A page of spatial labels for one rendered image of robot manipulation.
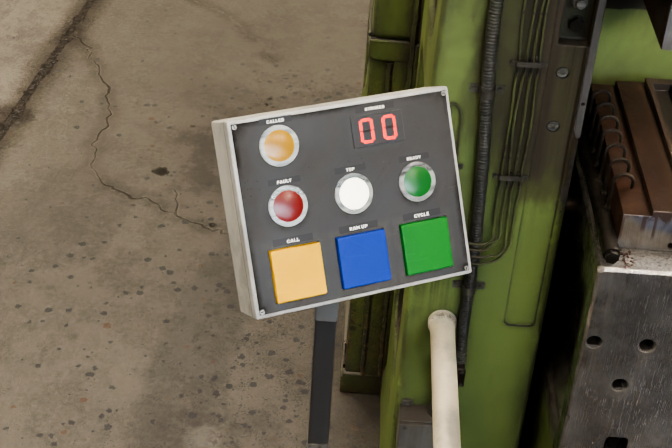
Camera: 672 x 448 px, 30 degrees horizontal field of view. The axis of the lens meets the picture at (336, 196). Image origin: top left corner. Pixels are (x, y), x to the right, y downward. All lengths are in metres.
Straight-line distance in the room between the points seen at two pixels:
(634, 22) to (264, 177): 0.92
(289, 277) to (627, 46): 0.93
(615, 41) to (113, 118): 2.06
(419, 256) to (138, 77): 2.57
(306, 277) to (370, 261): 0.10
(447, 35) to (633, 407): 0.71
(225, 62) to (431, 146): 2.60
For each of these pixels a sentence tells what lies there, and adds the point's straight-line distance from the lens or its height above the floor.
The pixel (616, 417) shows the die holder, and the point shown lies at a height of 0.60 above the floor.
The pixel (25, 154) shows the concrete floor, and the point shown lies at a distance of 3.91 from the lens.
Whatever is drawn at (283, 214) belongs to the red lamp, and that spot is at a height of 1.08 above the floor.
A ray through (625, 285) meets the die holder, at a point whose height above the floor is 0.89.
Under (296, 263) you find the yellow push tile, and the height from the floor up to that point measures 1.02.
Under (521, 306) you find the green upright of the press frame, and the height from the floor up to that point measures 0.66.
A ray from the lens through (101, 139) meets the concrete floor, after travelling 3.96.
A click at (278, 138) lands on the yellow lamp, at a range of 1.74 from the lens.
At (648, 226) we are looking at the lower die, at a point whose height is 0.96.
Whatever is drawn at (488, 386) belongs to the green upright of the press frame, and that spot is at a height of 0.47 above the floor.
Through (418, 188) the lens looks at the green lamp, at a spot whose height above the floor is 1.08.
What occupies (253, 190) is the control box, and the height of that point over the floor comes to 1.11.
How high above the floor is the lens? 2.09
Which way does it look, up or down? 34 degrees down
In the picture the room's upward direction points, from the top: 4 degrees clockwise
